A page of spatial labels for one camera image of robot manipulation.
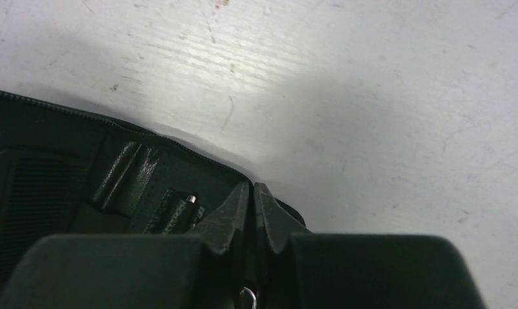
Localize silver thinning scissors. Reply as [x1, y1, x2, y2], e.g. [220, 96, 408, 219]
[239, 286, 258, 309]

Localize black zippered tool case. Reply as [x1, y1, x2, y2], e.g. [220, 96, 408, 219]
[0, 91, 258, 308]

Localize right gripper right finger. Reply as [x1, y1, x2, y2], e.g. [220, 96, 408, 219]
[253, 183, 310, 308]

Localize black comb in case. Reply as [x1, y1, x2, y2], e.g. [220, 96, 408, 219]
[0, 149, 87, 282]

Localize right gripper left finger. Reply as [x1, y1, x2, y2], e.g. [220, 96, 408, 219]
[190, 182, 250, 308]

